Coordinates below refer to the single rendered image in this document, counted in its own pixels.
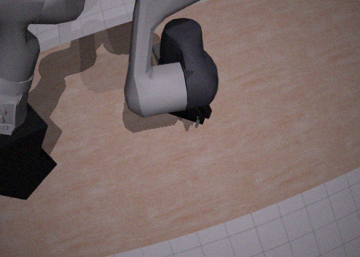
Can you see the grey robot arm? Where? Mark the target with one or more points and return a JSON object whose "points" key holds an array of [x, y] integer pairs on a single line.
{"points": [[186, 76]]}

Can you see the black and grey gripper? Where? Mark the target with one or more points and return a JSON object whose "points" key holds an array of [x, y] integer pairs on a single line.
{"points": [[202, 112]]}

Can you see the black lighting desk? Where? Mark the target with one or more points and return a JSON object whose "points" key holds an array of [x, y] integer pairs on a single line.
{"points": [[188, 114]]}

